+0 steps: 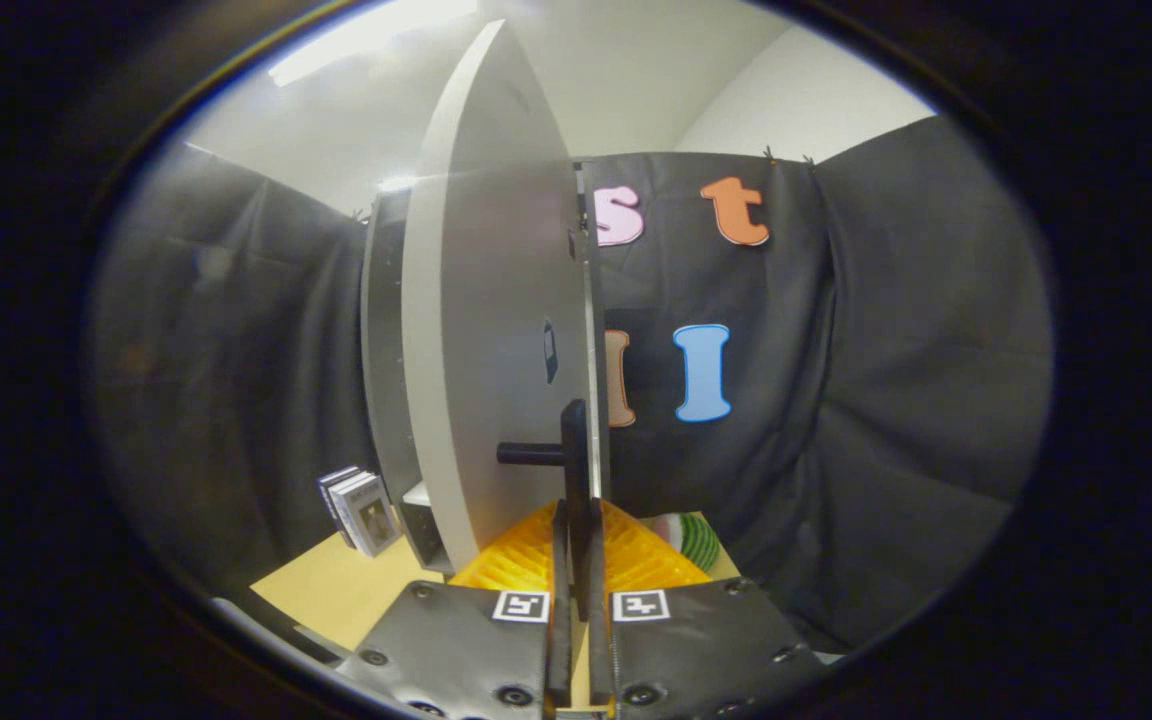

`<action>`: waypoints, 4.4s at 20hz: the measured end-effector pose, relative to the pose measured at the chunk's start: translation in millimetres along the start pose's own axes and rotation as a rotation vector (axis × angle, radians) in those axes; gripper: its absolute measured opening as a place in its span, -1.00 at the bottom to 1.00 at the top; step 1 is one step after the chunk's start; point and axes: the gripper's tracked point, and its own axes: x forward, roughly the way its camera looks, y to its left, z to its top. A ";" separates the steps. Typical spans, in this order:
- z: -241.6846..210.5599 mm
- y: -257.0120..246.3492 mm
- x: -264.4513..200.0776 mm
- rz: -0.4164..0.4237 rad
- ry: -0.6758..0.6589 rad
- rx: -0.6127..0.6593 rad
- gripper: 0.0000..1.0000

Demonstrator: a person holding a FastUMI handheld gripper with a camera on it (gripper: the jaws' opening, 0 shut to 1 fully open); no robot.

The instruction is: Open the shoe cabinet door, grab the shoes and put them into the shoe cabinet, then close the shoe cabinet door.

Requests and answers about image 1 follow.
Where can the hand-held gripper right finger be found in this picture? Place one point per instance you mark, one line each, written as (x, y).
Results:
(600, 650)

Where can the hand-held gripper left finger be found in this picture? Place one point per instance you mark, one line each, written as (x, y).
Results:
(559, 650)

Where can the white shoe cabinet door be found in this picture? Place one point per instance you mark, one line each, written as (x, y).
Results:
(496, 300)

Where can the watermelon slice toy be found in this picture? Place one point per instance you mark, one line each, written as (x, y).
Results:
(696, 540)

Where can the portrait cover book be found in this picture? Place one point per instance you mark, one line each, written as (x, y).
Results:
(371, 515)

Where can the black backdrop cloth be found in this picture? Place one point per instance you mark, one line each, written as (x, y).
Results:
(886, 350)

